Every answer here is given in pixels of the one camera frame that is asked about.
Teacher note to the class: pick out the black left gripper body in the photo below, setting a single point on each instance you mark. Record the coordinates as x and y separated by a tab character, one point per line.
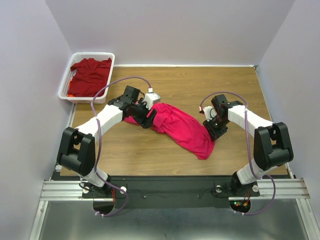
140	113

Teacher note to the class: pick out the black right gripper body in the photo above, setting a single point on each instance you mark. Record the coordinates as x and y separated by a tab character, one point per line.
216	126

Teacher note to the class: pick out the pink t-shirt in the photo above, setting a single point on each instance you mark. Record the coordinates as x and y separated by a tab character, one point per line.
183	129

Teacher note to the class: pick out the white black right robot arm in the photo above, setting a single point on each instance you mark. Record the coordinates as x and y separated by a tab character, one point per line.
268	143

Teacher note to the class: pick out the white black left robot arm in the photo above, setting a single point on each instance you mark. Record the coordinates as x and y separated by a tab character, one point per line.
77	150

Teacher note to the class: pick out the dark red t-shirt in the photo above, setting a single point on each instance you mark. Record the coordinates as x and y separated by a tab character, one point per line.
90	77

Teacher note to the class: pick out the orange garment in basket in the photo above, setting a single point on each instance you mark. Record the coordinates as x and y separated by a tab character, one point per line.
68	92

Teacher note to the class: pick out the white plastic basket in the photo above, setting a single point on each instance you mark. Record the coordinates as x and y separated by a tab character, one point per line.
77	57

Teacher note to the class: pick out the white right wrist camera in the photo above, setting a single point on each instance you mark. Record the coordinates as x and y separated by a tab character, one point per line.
208	111

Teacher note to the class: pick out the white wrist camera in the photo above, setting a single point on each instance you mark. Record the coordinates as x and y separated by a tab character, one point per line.
208	111
150	99

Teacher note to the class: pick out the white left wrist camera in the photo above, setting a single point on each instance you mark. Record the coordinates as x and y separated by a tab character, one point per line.
150	99

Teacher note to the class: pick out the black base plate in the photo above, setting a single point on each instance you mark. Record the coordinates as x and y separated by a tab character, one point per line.
136	202

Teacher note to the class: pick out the aluminium mounting rail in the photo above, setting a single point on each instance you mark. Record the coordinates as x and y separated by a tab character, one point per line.
263	189

